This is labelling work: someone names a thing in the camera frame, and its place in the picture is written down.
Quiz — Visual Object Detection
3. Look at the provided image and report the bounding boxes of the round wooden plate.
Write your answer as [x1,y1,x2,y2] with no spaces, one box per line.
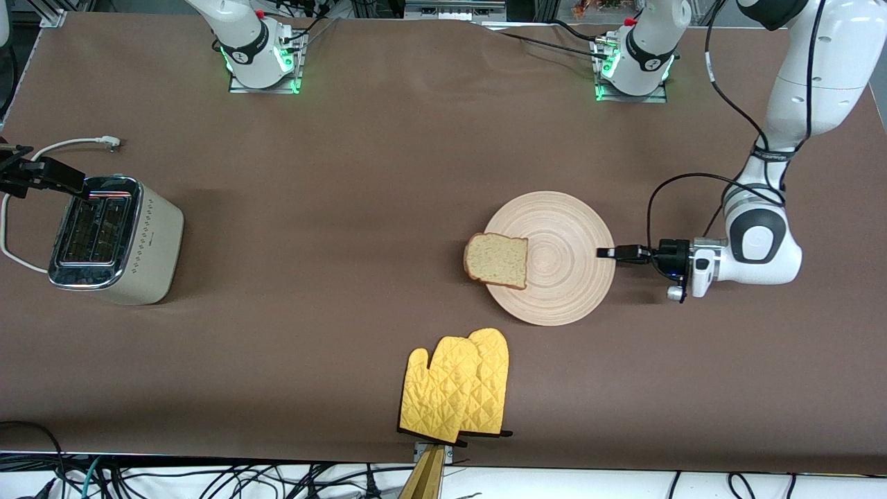
[483,191,616,327]

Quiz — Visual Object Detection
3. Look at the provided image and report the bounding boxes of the brown bread slice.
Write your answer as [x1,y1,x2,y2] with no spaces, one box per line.
[463,232,529,290]

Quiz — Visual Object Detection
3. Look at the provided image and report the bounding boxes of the cream and chrome toaster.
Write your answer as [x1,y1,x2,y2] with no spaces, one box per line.
[47,175,185,306]

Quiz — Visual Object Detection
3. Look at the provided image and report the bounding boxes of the yellow quilted oven mitt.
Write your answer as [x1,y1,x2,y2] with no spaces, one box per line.
[461,328,514,439]
[398,336,480,444]

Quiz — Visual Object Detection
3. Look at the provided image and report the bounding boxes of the brown table cover sheet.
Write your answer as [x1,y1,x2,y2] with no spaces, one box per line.
[0,10,887,476]

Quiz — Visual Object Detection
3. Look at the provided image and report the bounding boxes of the white toaster power cable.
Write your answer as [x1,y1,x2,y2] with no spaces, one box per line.
[0,135,123,273]

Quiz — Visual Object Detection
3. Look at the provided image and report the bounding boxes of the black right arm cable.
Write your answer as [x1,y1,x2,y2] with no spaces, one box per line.
[0,45,19,129]

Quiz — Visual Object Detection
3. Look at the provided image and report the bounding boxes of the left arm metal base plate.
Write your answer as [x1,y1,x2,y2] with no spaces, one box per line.
[595,38,669,103]

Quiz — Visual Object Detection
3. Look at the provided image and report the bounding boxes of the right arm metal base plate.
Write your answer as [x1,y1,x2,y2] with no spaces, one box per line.
[229,31,307,94]

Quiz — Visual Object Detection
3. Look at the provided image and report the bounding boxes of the long black base cable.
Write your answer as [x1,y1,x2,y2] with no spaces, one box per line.
[495,31,611,62]

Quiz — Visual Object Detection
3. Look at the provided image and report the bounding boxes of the short black base cable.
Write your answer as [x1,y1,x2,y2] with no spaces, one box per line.
[551,19,598,42]

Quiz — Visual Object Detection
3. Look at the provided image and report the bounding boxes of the small metal bracket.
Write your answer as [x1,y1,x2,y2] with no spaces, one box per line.
[414,442,455,465]

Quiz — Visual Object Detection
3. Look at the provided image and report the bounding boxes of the teal cable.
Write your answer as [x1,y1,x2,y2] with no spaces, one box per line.
[82,457,105,499]

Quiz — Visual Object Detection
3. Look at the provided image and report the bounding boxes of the black right base cable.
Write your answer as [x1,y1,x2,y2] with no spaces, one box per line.
[281,0,332,46]

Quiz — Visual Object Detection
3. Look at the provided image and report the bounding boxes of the grey aluminium frame rail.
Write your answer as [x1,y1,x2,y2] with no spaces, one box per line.
[404,0,507,20]

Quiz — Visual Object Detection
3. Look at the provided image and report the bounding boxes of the wooden post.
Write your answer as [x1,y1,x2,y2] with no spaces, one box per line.
[398,446,446,499]

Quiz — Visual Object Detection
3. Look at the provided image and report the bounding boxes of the black cable tangle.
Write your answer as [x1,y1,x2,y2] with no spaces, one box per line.
[0,419,416,499]

